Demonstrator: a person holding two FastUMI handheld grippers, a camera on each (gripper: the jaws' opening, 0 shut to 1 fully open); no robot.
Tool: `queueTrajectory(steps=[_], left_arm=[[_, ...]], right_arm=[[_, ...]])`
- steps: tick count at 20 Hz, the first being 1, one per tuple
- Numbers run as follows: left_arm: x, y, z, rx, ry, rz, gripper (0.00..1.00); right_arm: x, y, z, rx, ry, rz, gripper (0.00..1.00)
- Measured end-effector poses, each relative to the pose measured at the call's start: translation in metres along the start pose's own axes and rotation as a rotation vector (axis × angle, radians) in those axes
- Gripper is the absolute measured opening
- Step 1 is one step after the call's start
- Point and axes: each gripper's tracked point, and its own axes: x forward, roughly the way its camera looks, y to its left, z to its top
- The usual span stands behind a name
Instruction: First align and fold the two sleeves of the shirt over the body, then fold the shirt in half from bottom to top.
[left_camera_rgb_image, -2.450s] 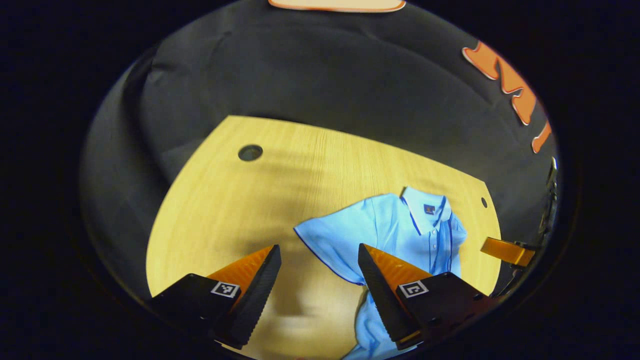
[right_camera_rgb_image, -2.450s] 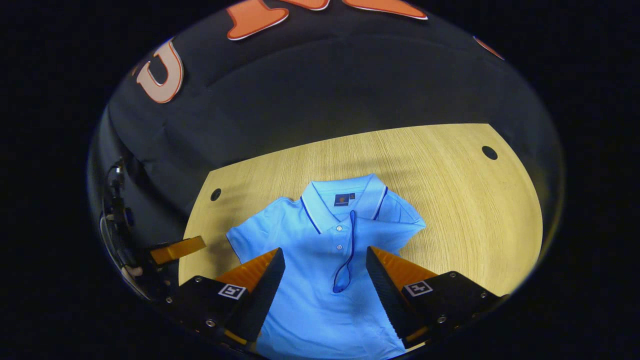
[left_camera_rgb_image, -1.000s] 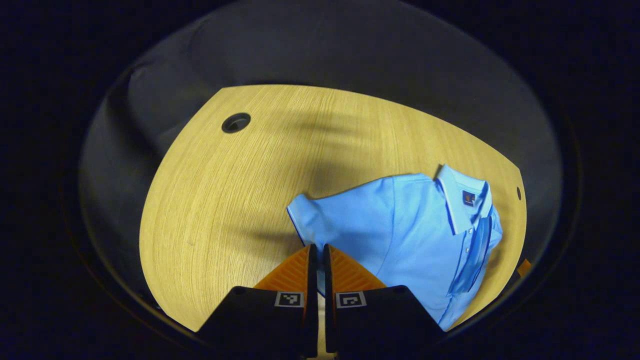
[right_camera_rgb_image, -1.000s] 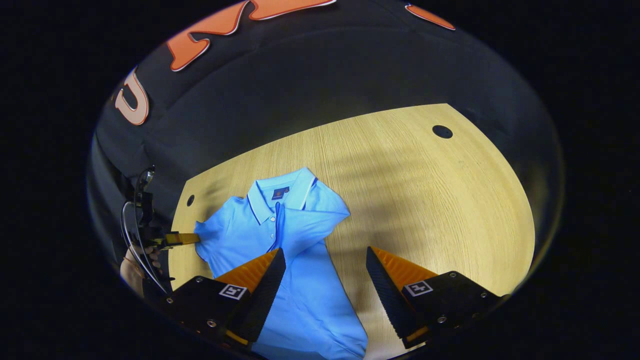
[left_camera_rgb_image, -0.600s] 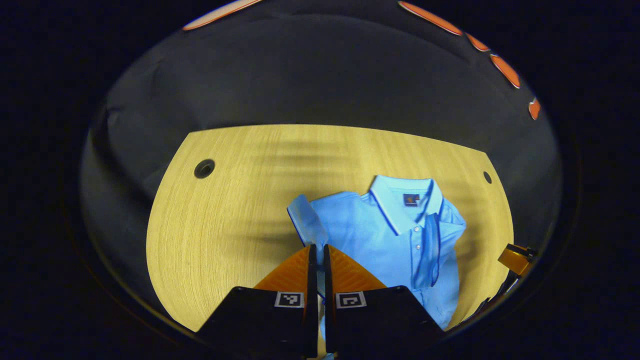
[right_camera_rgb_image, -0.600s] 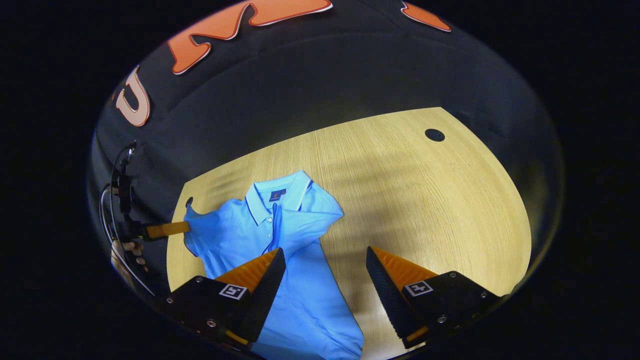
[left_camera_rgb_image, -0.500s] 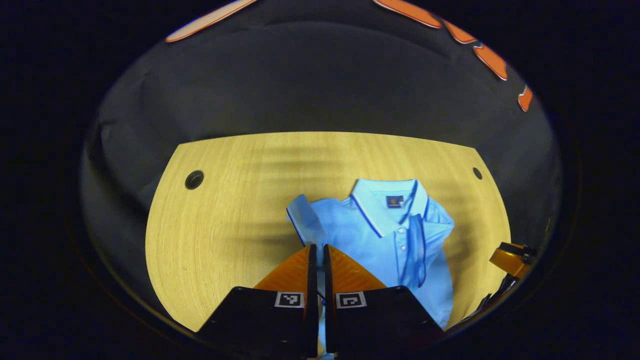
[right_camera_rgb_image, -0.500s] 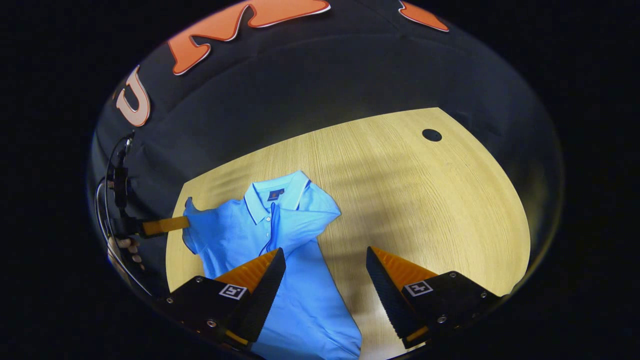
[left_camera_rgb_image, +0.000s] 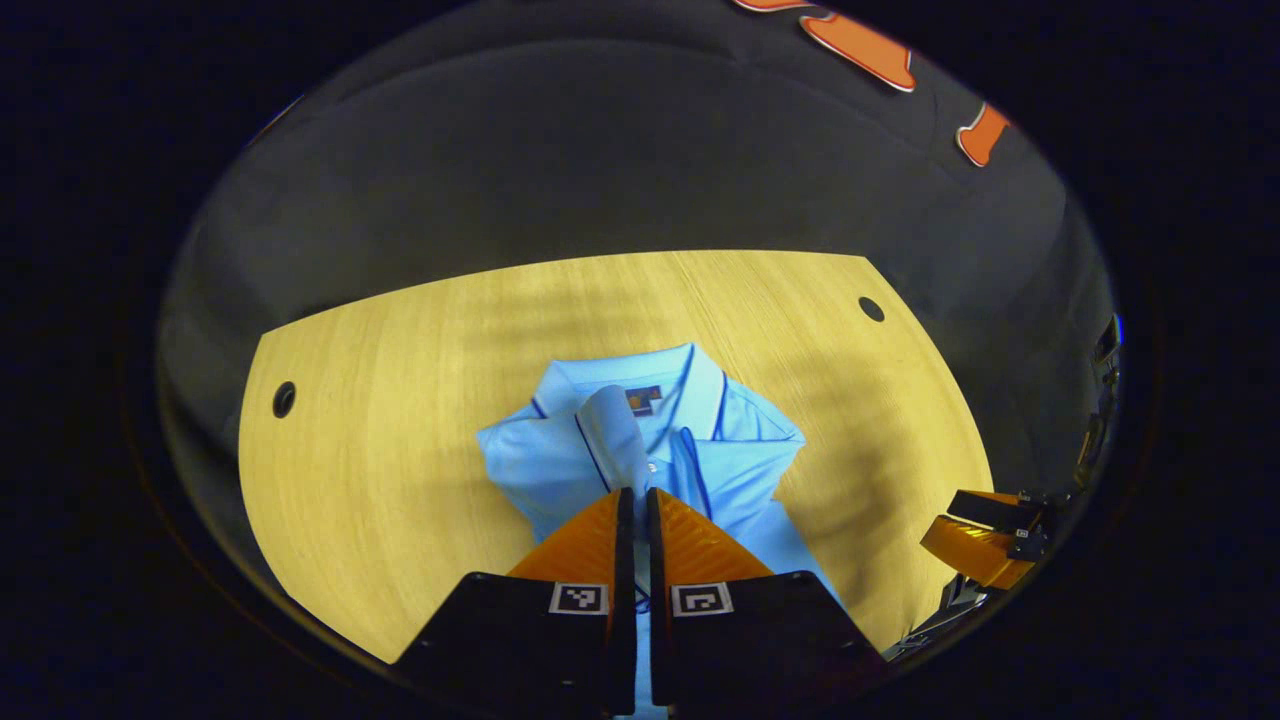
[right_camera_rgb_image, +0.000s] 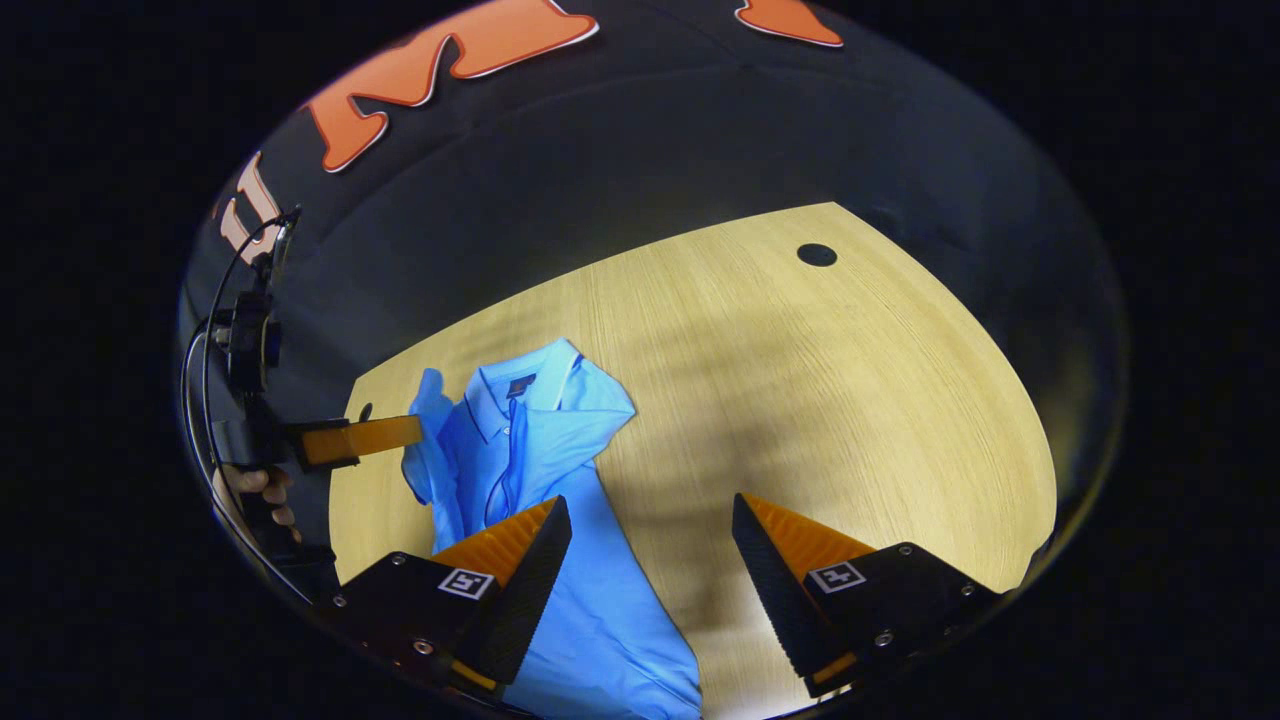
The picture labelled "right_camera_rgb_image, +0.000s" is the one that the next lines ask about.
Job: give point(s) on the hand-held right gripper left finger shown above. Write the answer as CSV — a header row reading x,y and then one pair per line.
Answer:
x,y
530,590

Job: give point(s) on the light blue T-shirt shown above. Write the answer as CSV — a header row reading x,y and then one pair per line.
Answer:
x,y
560,470

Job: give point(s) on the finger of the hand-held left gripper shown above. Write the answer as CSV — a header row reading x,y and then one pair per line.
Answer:
x,y
365,438

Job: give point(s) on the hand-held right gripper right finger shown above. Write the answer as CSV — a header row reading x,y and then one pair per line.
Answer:
x,y
780,590

